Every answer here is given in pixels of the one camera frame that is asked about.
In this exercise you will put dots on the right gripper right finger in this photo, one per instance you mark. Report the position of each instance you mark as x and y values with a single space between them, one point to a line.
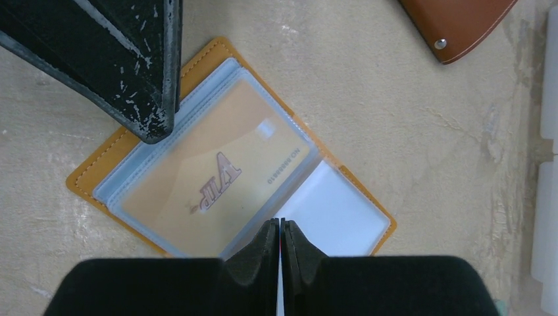
317 284

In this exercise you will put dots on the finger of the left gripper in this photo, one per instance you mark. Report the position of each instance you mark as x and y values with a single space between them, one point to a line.
124 56

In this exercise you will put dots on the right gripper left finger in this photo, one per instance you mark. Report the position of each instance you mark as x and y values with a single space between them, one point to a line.
245 284

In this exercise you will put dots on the thin white card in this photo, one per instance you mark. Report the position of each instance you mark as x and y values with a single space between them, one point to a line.
280 289

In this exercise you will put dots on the gold VIP card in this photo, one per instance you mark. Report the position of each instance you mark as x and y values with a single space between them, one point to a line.
202 192

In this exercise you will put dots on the orange card holder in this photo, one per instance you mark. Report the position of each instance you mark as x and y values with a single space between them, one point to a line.
329 204

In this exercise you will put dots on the brown leather card holder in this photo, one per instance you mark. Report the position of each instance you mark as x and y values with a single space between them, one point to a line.
453 28

